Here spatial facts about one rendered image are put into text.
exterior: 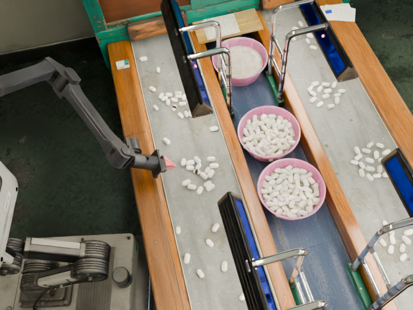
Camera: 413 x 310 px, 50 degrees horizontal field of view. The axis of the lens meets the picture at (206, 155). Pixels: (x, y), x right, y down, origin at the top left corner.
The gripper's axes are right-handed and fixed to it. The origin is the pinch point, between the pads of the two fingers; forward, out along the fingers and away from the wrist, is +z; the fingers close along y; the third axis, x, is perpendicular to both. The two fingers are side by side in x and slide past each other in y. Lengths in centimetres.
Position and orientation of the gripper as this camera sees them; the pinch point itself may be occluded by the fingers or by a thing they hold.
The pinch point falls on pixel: (174, 166)
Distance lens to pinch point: 180.6
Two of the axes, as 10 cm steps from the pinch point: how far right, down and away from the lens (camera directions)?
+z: 7.8, 1.4, 6.1
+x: -5.7, 5.4, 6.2
